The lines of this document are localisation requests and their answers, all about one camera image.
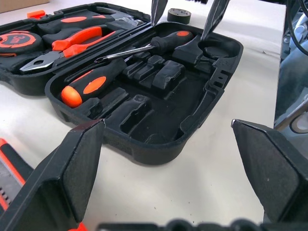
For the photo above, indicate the orange black tape measure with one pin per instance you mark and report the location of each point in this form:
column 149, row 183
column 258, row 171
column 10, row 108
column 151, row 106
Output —
column 14, row 39

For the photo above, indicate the brown cardboard box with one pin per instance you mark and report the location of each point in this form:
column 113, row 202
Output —
column 21, row 4

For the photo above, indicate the orange black utility knife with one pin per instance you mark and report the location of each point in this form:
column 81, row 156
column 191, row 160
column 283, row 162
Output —
column 9, row 156

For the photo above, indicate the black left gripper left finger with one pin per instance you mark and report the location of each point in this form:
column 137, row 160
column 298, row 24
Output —
column 55, row 187

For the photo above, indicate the black plastic tool case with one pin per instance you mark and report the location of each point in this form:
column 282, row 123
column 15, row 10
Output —
column 156, row 120

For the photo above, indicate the orange tipped black screwdriver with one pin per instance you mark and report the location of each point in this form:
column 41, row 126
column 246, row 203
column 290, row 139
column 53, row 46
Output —
column 96, row 81

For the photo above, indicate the black tool with orange grip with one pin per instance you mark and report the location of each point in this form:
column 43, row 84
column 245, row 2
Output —
column 72, row 19

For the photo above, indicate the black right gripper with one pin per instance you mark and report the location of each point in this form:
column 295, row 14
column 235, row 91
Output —
column 197, row 1

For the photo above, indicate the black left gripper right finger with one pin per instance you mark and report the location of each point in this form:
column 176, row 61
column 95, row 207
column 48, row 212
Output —
column 276, row 173

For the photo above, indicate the black tape roll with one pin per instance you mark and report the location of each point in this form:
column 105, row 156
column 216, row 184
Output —
column 179, row 15

